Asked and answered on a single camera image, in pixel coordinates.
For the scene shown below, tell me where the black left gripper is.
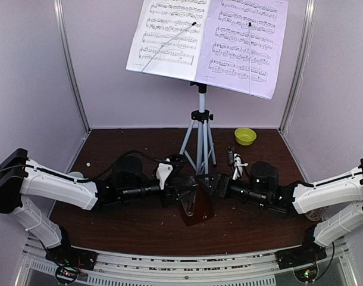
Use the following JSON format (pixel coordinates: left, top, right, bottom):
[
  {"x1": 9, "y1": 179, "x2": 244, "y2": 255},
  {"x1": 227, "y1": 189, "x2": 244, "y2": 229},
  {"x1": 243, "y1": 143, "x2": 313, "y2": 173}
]
[{"x1": 121, "y1": 178, "x2": 196, "y2": 209}]

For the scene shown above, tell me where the brown wooden metronome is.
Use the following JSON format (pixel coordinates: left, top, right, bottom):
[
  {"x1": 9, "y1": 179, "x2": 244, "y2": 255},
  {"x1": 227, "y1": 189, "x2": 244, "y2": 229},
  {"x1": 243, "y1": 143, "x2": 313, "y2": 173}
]
[{"x1": 179, "y1": 175, "x2": 214, "y2": 226}]

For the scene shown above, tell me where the white perforated music stand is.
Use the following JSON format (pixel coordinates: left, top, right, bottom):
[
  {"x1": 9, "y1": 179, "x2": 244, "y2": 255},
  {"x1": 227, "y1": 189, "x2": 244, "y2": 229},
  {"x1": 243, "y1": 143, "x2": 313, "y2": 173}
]
[{"x1": 141, "y1": 20, "x2": 256, "y2": 176}]

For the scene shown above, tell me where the lavender bottom paper sheet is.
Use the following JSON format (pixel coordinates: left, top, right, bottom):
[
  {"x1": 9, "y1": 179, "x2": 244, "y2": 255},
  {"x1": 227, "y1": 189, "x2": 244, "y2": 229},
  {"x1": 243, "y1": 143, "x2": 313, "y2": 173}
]
[{"x1": 195, "y1": 0, "x2": 289, "y2": 100}]

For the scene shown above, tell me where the sheet music page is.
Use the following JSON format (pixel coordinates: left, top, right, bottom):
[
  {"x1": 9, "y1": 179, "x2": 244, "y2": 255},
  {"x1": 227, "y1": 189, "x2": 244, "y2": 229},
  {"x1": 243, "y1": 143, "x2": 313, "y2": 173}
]
[{"x1": 126, "y1": 1, "x2": 210, "y2": 81}]

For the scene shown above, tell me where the clear plastic metronome cover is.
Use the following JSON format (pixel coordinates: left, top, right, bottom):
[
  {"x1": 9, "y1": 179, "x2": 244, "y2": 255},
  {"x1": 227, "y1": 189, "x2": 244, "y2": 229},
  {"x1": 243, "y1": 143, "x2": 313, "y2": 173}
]
[{"x1": 179, "y1": 186, "x2": 197, "y2": 217}]

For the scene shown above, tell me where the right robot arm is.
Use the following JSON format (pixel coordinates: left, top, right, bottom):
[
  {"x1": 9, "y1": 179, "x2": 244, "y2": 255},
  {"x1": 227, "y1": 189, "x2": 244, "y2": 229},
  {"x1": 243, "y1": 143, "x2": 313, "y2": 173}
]
[{"x1": 209, "y1": 158, "x2": 363, "y2": 263}]

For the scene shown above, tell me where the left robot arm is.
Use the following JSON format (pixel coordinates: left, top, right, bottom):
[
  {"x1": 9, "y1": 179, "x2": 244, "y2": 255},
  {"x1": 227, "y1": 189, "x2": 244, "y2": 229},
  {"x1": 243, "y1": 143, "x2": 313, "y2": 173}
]
[{"x1": 0, "y1": 148, "x2": 186, "y2": 265}]

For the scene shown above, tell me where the lime green bowl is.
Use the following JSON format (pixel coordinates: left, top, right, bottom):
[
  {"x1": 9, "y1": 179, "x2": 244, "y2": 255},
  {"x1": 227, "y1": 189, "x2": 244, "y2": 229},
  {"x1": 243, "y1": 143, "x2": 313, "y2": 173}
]
[{"x1": 234, "y1": 128, "x2": 257, "y2": 146}]

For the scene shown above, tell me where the pale celadon bowl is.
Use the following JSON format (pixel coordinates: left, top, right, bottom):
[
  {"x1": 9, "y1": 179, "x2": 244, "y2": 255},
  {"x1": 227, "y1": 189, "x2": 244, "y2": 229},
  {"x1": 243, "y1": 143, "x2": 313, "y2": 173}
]
[{"x1": 68, "y1": 171, "x2": 84, "y2": 179}]

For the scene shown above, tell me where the patterned yellow-lined mug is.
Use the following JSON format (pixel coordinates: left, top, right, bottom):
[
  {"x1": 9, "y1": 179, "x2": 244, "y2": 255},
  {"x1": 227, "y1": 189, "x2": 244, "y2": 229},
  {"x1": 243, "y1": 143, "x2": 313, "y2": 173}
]
[{"x1": 305, "y1": 207, "x2": 327, "y2": 222}]

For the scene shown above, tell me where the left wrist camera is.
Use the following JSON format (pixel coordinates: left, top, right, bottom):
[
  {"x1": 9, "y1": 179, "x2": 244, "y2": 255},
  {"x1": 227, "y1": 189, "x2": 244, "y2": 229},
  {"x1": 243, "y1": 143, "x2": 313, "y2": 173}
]
[{"x1": 154, "y1": 154, "x2": 185, "y2": 191}]

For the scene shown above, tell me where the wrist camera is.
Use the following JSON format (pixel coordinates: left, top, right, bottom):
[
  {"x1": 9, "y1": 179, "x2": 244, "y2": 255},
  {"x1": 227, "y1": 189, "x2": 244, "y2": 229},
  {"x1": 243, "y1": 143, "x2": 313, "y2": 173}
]
[
  {"x1": 226, "y1": 147, "x2": 249, "y2": 181},
  {"x1": 154, "y1": 154, "x2": 185, "y2": 191}
]

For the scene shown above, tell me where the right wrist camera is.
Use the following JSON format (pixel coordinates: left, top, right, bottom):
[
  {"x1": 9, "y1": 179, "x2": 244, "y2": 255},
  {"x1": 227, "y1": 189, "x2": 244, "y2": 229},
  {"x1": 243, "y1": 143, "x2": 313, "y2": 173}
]
[{"x1": 226, "y1": 147, "x2": 249, "y2": 181}]

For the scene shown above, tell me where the aluminium front rail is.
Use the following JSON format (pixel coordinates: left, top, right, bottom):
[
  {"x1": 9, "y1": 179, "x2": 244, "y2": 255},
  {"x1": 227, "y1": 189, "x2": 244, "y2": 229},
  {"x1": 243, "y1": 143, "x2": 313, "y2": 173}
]
[{"x1": 13, "y1": 234, "x2": 363, "y2": 286}]

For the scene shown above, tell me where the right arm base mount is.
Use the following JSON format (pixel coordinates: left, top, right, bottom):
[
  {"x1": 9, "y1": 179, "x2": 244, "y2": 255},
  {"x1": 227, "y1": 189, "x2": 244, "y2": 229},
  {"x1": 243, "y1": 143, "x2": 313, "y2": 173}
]
[{"x1": 276, "y1": 247, "x2": 327, "y2": 270}]

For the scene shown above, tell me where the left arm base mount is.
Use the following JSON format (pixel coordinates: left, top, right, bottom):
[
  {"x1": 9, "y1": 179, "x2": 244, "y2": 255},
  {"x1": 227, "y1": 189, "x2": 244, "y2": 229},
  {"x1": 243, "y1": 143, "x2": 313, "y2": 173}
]
[{"x1": 44, "y1": 245, "x2": 98, "y2": 271}]

